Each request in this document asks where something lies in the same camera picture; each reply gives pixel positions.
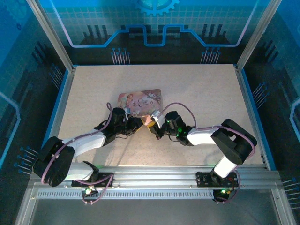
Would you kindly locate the pink illustrated tin box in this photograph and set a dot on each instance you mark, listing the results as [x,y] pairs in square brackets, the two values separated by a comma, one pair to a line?
[140,100]

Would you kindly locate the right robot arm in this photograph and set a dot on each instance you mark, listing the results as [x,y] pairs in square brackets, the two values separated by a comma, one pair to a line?
[232,140]

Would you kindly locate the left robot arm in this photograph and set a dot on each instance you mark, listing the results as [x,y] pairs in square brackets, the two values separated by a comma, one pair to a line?
[86,143]

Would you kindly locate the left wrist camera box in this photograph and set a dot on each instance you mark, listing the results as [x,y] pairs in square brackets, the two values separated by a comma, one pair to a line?
[157,118]

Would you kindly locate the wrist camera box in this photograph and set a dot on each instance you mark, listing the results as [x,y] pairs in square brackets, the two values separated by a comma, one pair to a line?
[157,118]
[127,115]

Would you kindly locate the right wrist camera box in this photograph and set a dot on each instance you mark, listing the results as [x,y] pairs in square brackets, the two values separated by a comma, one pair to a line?
[127,115]

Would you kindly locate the aluminium mounting rail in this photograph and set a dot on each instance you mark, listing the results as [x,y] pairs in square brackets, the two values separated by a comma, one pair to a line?
[154,175]

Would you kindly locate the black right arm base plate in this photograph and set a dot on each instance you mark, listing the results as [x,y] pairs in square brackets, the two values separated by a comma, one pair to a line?
[202,179]

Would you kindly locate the aluminium table side rail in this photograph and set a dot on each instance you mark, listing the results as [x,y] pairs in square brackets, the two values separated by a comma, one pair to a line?
[59,105]
[249,105]

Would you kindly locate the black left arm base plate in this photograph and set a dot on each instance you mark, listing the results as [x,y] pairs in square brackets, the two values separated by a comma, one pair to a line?
[106,181]

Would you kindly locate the aluminium frame post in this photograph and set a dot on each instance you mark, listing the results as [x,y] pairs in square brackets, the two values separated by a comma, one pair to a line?
[257,35]
[52,35]

